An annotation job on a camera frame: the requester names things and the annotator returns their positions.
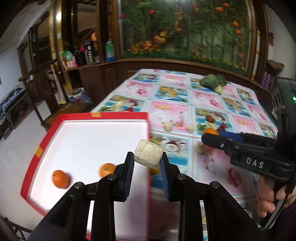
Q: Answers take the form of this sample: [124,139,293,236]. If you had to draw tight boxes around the green white bottle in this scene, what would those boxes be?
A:
[105,39,115,62]

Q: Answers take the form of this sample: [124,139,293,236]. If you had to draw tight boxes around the colourful fruit pattern tablecloth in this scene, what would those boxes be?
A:
[86,68,279,241]

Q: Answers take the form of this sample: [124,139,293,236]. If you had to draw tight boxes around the beige cube piece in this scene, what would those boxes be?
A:
[186,124,195,133]

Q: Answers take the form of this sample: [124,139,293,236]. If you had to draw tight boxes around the red date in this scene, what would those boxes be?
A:
[205,115,216,123]

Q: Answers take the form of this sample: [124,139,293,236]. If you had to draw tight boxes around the white ridged fruit piece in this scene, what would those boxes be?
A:
[134,138,164,169]

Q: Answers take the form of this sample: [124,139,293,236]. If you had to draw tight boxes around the wooden chair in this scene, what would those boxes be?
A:
[18,59,92,130]

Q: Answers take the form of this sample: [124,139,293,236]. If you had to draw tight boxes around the red white tray box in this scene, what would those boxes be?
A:
[21,112,150,240]

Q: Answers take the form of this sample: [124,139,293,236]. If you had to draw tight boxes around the orange tangerine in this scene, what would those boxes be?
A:
[52,170,70,189]
[98,163,116,178]
[202,128,219,136]

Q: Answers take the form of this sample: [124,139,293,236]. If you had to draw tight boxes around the right hand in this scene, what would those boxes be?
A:
[256,176,295,221]

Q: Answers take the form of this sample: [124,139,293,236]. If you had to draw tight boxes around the black thermos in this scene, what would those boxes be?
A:
[85,41,95,63]

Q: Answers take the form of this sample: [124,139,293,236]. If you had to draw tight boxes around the green broccoli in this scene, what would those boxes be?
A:
[200,74,227,95]

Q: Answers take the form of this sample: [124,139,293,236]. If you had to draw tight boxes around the beige fruit piece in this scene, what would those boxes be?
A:
[163,121,174,132]

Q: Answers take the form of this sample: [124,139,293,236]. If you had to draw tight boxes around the purple bottles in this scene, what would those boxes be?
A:
[261,72,271,89]

